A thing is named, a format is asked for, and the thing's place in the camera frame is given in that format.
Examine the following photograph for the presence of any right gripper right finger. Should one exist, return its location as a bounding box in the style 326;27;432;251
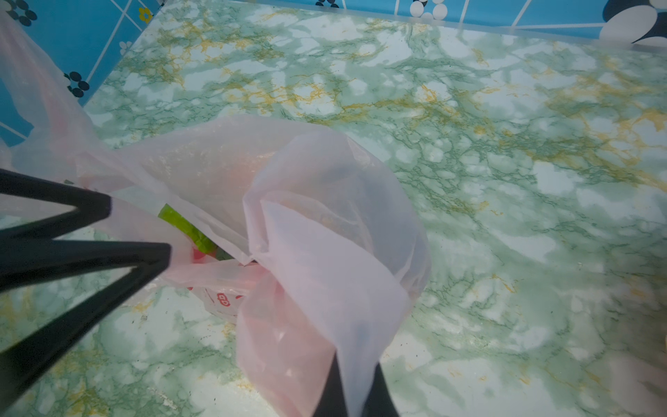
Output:
361;364;399;417

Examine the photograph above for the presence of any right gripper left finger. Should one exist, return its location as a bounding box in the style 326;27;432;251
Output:
313;355;347;417

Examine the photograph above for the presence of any pink translucent plastic bag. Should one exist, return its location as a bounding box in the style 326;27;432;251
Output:
1;13;432;416

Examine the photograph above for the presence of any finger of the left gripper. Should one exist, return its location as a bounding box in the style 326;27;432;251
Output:
1;170;112;240
1;239;171;411

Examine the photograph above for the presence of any green fake vegetable leaf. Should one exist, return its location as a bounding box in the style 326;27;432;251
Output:
158;204;232;261

